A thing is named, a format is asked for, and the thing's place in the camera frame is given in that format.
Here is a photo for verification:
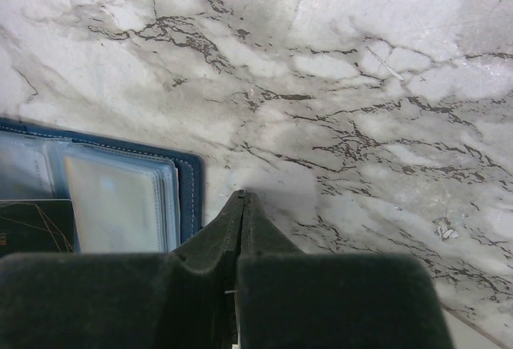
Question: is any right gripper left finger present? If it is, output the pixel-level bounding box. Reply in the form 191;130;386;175
1;191;244;348

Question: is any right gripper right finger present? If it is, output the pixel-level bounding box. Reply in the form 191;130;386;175
238;193;453;348

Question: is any blue leather card holder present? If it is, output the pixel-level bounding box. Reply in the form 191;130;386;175
1;119;204;254

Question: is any dark credit card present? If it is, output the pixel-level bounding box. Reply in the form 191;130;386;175
1;199;75;257

